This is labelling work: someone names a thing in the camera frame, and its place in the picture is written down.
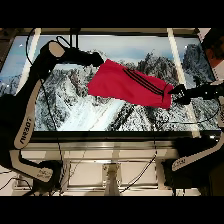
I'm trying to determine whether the black cable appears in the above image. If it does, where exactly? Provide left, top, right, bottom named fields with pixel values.
left=25, top=28, right=73, bottom=168
left=119, top=133, right=158, bottom=194

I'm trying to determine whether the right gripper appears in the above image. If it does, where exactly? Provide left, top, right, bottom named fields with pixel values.
left=167, top=83, right=190, bottom=106

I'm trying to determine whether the red garment with black stripes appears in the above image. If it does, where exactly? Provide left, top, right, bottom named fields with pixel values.
left=87, top=58, right=175, bottom=110

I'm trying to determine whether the heap of clothes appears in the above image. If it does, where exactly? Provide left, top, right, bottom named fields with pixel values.
left=201, top=28, right=224, bottom=69

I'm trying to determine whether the silver frame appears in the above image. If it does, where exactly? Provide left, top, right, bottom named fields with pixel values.
left=0, top=139, right=224, bottom=197

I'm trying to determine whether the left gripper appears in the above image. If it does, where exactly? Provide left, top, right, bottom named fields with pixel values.
left=75, top=47, right=105, bottom=68

